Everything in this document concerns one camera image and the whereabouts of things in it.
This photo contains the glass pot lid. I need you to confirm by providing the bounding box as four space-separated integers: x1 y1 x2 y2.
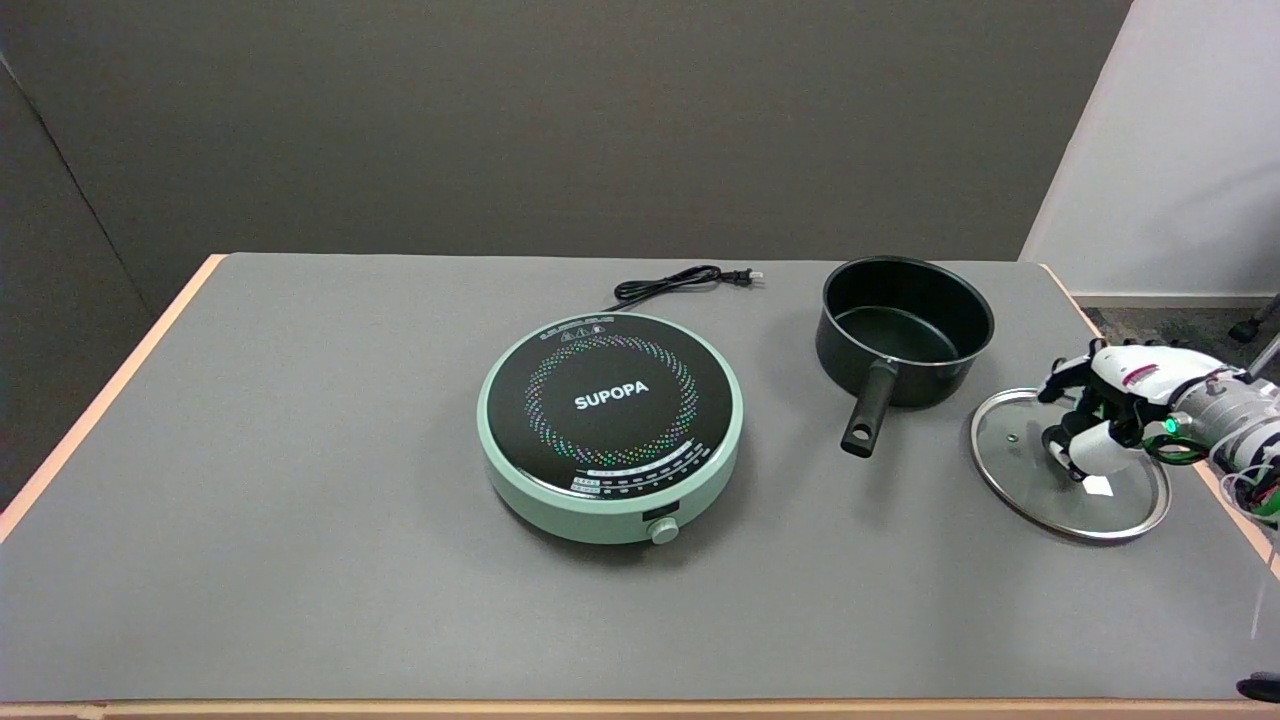
969 387 1172 543

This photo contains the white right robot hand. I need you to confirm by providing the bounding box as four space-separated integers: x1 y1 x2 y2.
1037 339 1223 484

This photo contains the black power cord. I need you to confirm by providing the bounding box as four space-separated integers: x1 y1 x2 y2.
600 265 765 313

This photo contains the black chair base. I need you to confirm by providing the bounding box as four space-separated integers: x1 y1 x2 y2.
1229 294 1280 345

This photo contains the green induction cooktop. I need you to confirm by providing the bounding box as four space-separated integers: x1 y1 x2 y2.
477 311 745 547

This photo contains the black saucepan with handle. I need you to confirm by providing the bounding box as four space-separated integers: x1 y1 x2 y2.
815 256 996 459

